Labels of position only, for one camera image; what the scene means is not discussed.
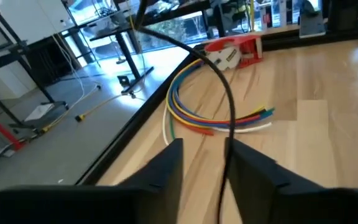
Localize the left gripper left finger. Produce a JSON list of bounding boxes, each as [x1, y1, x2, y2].
[[0, 138, 185, 224]]

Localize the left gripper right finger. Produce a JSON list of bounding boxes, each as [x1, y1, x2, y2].
[[224, 138, 358, 224]]

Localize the long thin black cord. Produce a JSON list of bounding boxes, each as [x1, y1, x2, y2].
[[134, 0, 237, 224]]

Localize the red floor bar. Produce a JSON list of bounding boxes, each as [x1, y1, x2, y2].
[[0, 107, 27, 152]]

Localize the black monitor cart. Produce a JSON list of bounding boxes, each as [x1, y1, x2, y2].
[[0, 46, 70, 129]]

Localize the bundle of coloured tubes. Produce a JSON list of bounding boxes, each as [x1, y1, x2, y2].
[[165, 58, 266, 128]]

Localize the black stand base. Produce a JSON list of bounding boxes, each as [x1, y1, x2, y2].
[[113, 30, 155, 96]]

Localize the red tape dispenser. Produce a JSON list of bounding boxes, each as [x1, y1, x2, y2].
[[203, 34, 264, 69]]

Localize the whiteboard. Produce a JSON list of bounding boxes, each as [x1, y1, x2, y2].
[[0, 0, 76, 46]]

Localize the office chair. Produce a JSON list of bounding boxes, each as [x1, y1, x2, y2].
[[211, 0, 251, 35]]

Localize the black side desk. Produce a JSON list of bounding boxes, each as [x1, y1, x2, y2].
[[88, 0, 217, 41]]

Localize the beige cable with plug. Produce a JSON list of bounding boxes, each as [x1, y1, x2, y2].
[[75, 92, 136, 123]]

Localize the bundle of coloured wires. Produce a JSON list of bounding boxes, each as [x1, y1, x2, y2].
[[162, 105, 273, 146]]

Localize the colourful cable bundle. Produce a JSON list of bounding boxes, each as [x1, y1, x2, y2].
[[183, 114, 262, 137]]

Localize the bundle of coloured cables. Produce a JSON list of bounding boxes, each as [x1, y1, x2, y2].
[[169, 107, 275, 141]]

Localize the white floor cable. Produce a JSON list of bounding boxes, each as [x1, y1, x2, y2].
[[52, 34, 102, 110]]

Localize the silver mounting bracket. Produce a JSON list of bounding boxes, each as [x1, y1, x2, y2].
[[298, 12, 326, 39]]

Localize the yellow hanging cable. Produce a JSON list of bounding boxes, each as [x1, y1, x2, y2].
[[249, 0, 256, 32]]

